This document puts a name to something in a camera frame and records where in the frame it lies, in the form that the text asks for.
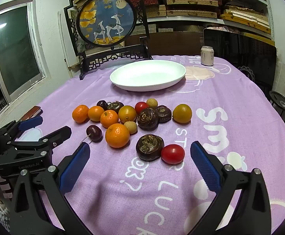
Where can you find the yellow-green mandarin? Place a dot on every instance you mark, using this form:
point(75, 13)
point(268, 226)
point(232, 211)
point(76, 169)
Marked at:
point(182, 113)
point(127, 114)

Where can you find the small dark water chestnut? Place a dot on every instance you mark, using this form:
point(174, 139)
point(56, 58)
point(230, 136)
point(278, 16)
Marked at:
point(114, 106)
point(163, 113)

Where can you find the tan longan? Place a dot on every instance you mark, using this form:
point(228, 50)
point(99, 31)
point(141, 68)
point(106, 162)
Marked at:
point(152, 102)
point(130, 127)

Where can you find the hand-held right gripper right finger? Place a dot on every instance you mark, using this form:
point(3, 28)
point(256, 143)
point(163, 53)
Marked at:
point(205, 166)

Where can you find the large dark water chestnut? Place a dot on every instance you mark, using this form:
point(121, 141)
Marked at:
point(149, 147)
point(148, 118)

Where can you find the white oval plate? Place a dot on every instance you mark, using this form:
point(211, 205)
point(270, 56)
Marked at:
point(147, 76)

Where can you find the brown book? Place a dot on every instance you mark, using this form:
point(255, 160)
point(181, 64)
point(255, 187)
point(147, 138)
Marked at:
point(33, 112)

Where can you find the round deer screen black stand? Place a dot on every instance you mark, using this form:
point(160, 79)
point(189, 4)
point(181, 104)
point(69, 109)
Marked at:
point(105, 19)

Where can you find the black round stool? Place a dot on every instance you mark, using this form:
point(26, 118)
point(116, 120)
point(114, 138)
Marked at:
point(274, 98)

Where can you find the black flat panel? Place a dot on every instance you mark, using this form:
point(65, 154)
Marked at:
point(242, 53)

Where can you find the white framed picture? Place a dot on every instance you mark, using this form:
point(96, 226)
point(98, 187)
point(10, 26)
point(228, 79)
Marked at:
point(82, 46)

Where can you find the pale drink can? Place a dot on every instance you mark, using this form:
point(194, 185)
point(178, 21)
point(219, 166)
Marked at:
point(207, 56)

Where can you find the red cherry tomato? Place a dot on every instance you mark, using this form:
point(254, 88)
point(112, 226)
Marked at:
point(141, 107)
point(173, 153)

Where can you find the small orange mandarin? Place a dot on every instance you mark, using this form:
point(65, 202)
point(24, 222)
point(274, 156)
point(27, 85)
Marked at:
point(80, 113)
point(109, 118)
point(96, 113)

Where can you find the brown cardboard box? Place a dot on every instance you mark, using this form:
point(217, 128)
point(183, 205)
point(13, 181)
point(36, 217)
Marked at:
point(169, 44)

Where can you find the white metal shelf rack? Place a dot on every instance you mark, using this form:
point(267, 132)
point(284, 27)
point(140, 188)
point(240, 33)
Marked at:
point(186, 21)

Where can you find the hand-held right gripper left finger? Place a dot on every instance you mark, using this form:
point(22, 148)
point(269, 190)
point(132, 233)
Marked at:
point(72, 169)

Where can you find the window with white frame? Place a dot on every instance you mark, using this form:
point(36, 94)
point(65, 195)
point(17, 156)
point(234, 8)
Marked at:
point(15, 51)

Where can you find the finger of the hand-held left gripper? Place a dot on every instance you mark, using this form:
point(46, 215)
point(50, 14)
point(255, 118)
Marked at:
point(31, 123)
point(58, 133)

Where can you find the dark cherry with stem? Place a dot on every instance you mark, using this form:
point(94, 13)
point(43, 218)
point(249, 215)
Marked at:
point(94, 133)

